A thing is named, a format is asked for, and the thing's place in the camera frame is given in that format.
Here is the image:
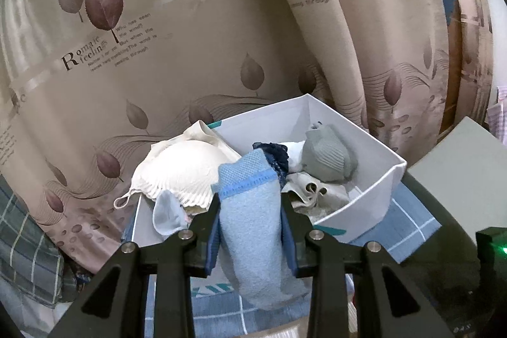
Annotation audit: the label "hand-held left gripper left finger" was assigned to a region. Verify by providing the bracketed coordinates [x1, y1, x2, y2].
[48, 195, 221, 338]

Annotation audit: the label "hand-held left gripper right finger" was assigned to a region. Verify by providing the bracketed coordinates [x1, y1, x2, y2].
[280, 195, 454, 338]

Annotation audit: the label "light blue terry sock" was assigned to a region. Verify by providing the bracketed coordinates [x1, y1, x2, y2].
[210, 149, 310, 311]

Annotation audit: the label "grey floral knit sock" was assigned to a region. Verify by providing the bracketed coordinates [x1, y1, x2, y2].
[152, 189, 189, 236]

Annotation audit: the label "beige socks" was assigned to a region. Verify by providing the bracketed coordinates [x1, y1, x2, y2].
[286, 172, 351, 216]

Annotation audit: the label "cream padded bra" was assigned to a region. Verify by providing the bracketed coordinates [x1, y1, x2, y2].
[114, 120, 238, 214]

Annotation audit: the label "white cardboard box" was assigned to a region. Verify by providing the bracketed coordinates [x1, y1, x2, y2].
[129, 93, 408, 297]

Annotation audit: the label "white socks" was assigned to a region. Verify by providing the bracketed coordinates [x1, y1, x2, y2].
[284, 140, 307, 172]

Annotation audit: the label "navy lace underwear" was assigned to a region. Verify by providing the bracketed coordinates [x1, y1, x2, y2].
[253, 141, 292, 188]

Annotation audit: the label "grey ribbed sock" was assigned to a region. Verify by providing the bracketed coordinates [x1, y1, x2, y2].
[302, 122, 359, 182]

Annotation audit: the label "white box lid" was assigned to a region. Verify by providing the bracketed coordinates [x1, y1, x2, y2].
[408, 116, 507, 247]

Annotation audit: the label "blue grid pattern cloth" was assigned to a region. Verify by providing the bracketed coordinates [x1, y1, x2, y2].
[121, 180, 442, 335]

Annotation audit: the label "pink checked storage box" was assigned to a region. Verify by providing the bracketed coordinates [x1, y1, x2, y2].
[486, 85, 507, 144]

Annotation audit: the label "brown cardboard box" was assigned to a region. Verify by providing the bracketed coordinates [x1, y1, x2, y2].
[440, 1, 496, 141]

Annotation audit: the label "plaid bedding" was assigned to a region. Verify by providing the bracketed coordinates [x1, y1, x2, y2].
[0, 180, 76, 307]

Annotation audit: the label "beige leaf print curtain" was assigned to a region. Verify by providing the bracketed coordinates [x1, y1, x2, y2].
[0, 0, 337, 275]
[253, 0, 496, 149]

